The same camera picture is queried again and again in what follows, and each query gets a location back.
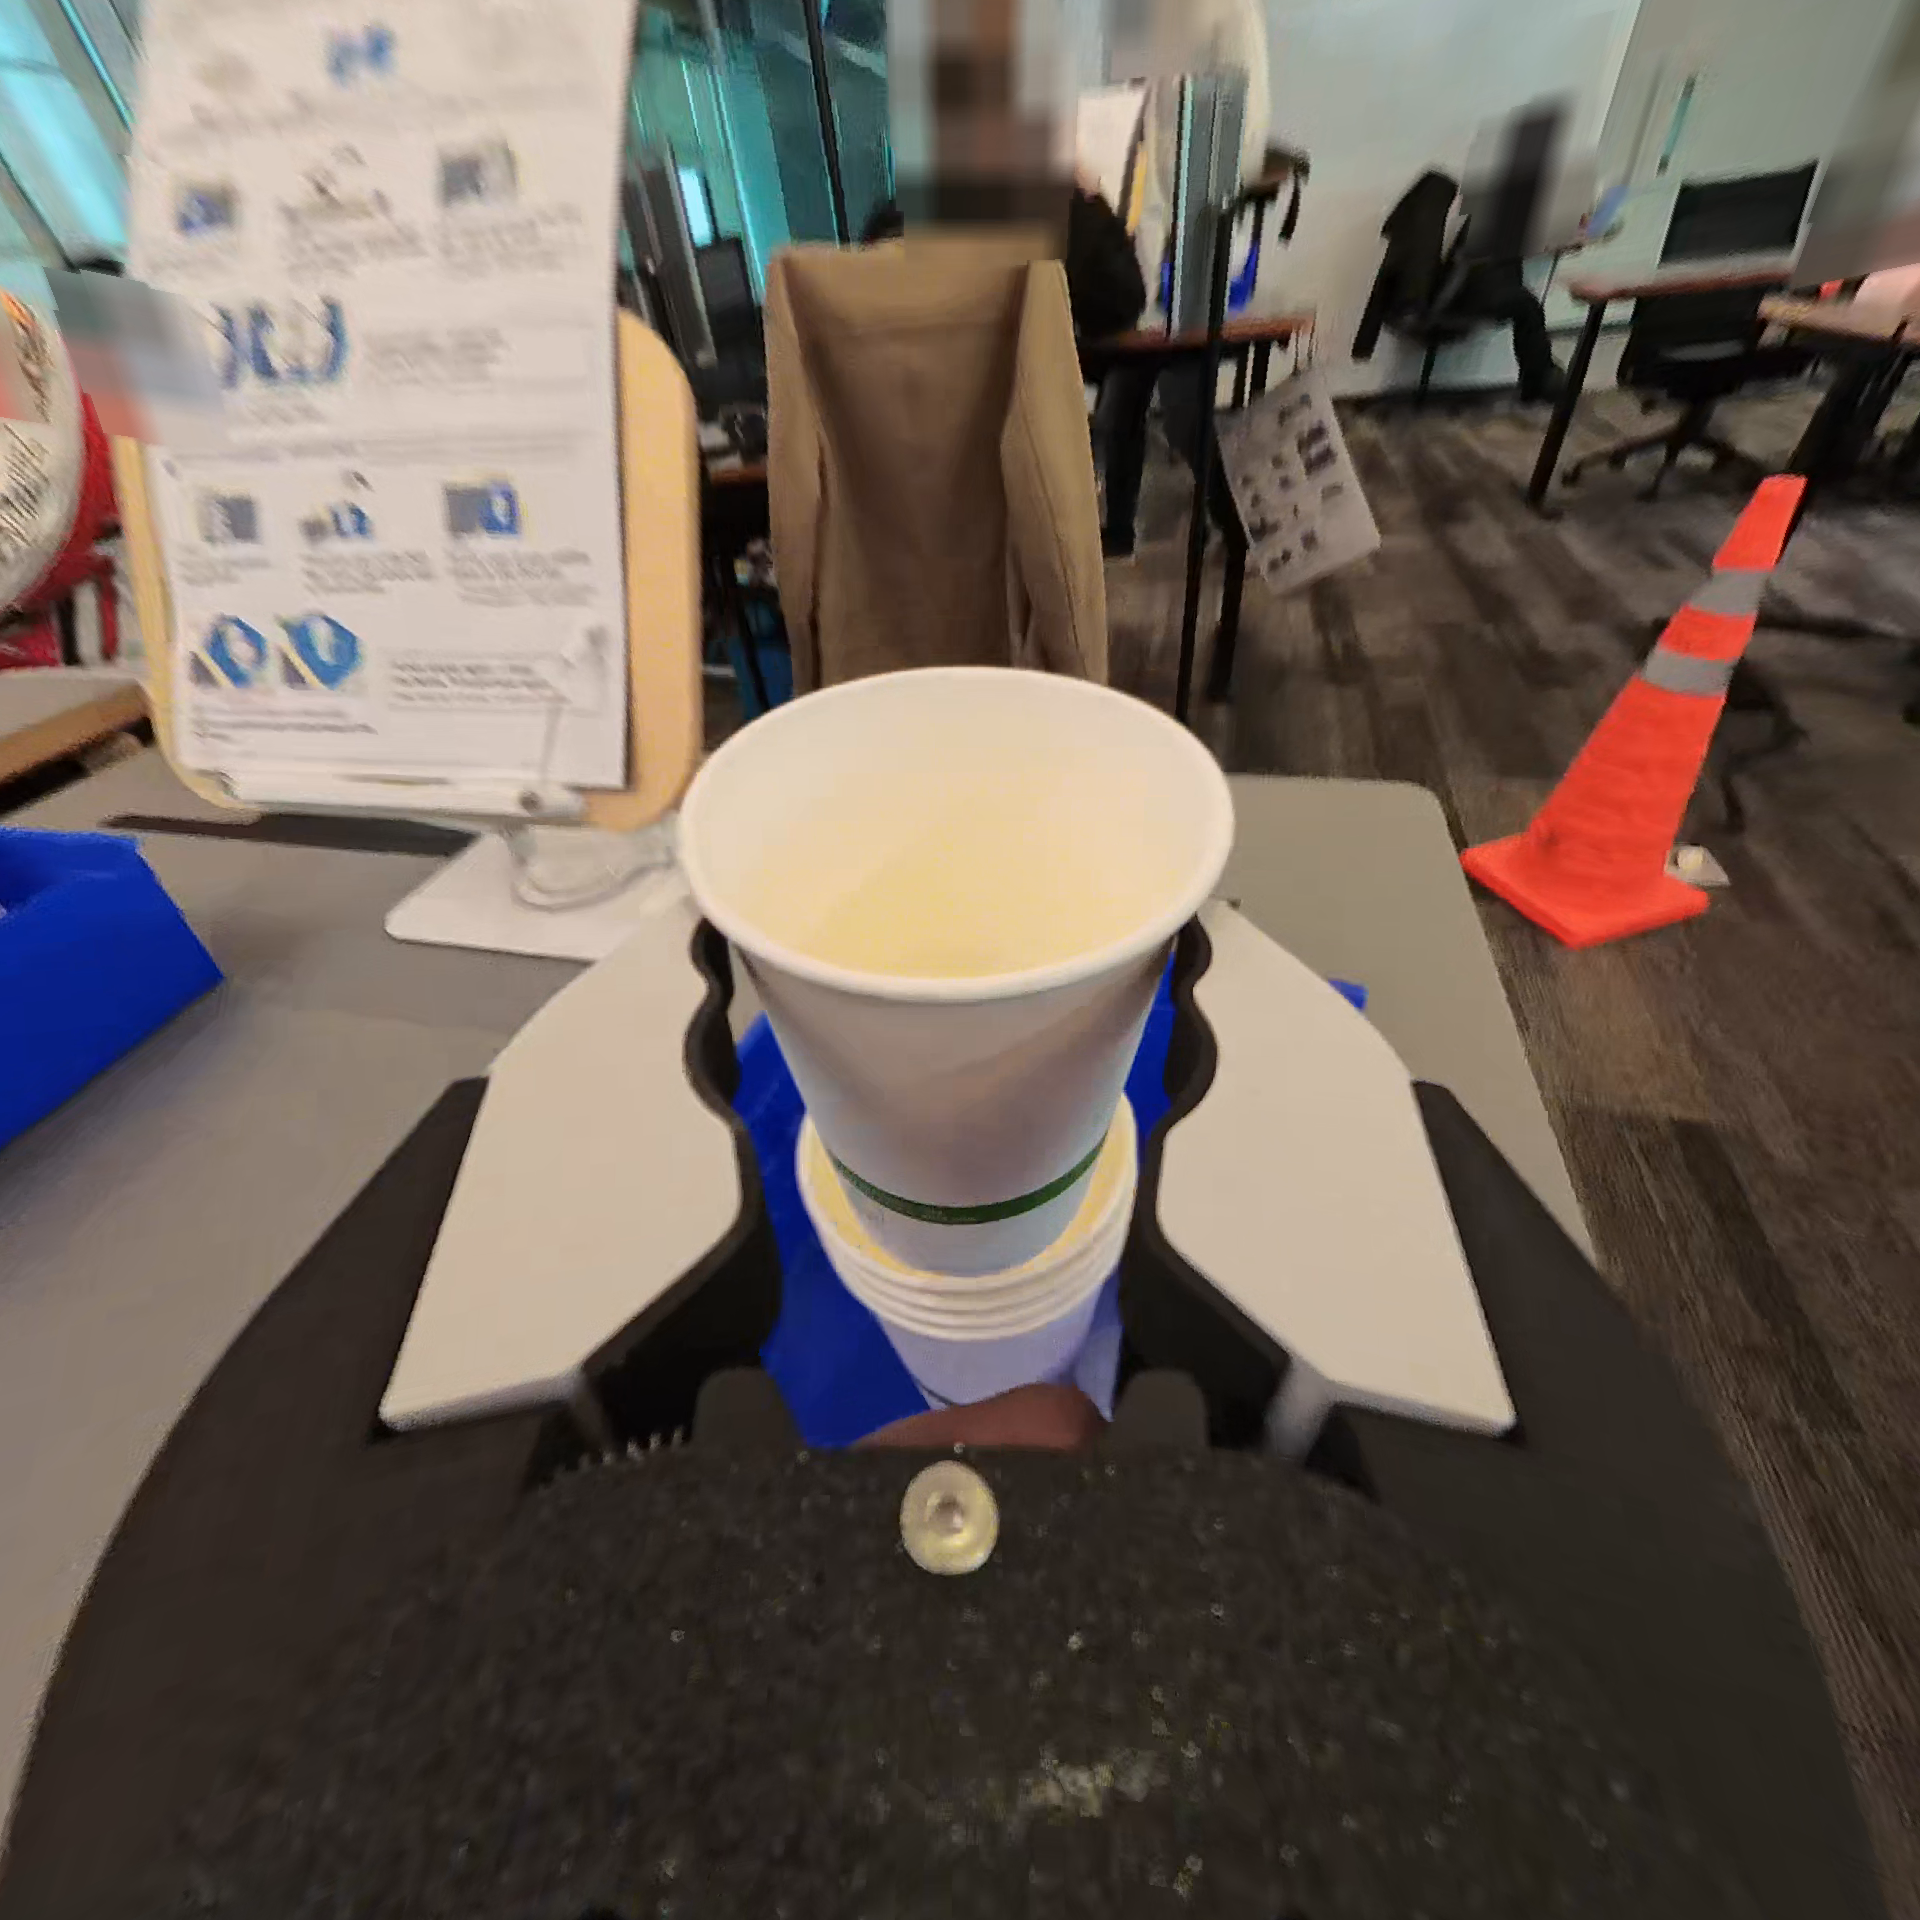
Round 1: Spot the tan cardboard box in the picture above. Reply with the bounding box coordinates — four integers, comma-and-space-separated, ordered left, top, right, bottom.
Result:
761, 239, 1111, 708

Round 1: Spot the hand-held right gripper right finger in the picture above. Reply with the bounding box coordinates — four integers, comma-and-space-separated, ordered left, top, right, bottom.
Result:
1124, 904, 1519, 1459

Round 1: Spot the orange traffic cone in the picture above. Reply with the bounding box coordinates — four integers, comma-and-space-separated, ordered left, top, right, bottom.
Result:
1459, 471, 1809, 951

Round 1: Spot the black office chair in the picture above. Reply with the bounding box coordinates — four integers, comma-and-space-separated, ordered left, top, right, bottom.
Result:
1560, 161, 1822, 503
1348, 168, 1569, 410

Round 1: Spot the dark desk wooden top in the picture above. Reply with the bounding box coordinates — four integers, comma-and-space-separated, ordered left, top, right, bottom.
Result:
1087, 313, 1315, 708
1530, 261, 1920, 512

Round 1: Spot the person's right hand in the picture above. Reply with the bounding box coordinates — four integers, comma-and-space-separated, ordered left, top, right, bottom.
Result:
861, 1385, 1105, 1453

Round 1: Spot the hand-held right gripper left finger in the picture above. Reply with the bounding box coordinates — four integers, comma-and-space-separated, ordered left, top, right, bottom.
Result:
376, 907, 786, 1448

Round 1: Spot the blue plastic bin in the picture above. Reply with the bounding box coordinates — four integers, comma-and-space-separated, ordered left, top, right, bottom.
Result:
732, 944, 1369, 1448
0, 823, 225, 1149

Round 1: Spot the set of white paper cups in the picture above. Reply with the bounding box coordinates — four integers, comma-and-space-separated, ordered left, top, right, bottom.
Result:
794, 1110, 1138, 1418

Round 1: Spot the grey table with wooden edge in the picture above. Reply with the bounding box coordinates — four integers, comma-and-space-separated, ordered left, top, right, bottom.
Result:
0, 668, 151, 790

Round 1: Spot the printed poster sign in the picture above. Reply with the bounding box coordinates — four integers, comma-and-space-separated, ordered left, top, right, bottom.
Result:
1214, 367, 1383, 597

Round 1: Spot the printed instruction sheet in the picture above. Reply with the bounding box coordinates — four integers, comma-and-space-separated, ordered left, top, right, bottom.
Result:
127, 0, 639, 794

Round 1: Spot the white paper cup green band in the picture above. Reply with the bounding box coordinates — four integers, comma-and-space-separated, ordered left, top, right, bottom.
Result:
678, 664, 1237, 1280

